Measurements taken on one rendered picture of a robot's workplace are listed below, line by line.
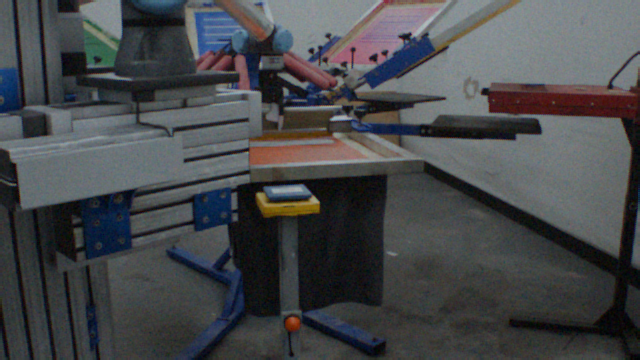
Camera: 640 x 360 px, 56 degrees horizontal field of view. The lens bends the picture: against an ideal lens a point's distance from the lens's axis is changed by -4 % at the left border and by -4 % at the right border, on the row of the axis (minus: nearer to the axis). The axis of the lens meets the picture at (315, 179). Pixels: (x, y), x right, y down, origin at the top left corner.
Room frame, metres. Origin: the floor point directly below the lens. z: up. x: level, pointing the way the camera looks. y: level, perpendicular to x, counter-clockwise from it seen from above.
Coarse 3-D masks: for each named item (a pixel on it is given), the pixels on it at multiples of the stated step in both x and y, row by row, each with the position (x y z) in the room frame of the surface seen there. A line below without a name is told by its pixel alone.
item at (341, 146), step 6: (294, 138) 2.24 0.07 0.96; (300, 138) 2.24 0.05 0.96; (306, 138) 2.24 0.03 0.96; (312, 138) 2.23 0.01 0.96; (318, 138) 2.23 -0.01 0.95; (324, 138) 2.23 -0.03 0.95; (330, 138) 2.23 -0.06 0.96; (336, 138) 2.23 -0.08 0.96; (312, 144) 2.10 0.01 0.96; (318, 144) 2.10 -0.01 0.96; (324, 144) 2.10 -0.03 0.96; (330, 144) 2.10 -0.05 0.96; (336, 144) 2.11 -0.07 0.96; (342, 144) 2.11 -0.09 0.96; (342, 150) 1.99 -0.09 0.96; (348, 150) 1.99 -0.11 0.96; (354, 150) 1.99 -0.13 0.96; (354, 156) 1.89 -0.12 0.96; (360, 156) 1.89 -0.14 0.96
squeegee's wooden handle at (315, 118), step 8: (264, 112) 2.18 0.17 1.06; (288, 112) 2.19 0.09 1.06; (296, 112) 2.20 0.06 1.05; (304, 112) 2.20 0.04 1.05; (312, 112) 2.21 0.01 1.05; (320, 112) 2.22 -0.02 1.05; (328, 112) 2.22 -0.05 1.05; (264, 120) 2.17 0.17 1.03; (288, 120) 2.19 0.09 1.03; (296, 120) 2.20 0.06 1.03; (304, 120) 2.20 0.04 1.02; (312, 120) 2.21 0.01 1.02; (320, 120) 2.22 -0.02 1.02; (328, 120) 2.22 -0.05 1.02; (264, 128) 2.17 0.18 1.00; (272, 128) 2.18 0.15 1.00; (288, 128) 2.19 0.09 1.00; (296, 128) 2.20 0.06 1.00; (304, 128) 2.20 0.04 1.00
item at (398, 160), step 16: (352, 128) 2.23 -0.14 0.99; (368, 144) 2.04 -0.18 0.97; (384, 144) 1.90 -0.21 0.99; (336, 160) 1.65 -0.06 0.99; (352, 160) 1.66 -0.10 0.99; (368, 160) 1.65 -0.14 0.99; (384, 160) 1.65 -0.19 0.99; (400, 160) 1.66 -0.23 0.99; (416, 160) 1.67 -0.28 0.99; (256, 176) 1.57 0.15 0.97; (272, 176) 1.58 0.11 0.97; (288, 176) 1.59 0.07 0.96; (304, 176) 1.60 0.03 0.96; (320, 176) 1.61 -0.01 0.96; (336, 176) 1.62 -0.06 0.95; (352, 176) 1.63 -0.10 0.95
